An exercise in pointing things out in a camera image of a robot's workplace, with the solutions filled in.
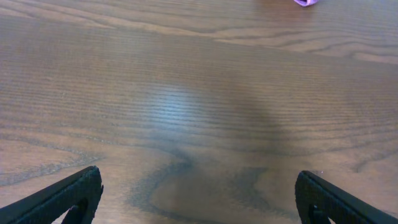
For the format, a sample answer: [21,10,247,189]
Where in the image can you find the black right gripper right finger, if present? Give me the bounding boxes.
[295,170,397,224]

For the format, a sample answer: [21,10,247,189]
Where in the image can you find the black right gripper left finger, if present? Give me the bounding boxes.
[1,166,104,224]

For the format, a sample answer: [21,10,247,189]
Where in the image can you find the purple microfiber cloth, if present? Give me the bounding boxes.
[294,0,318,7]

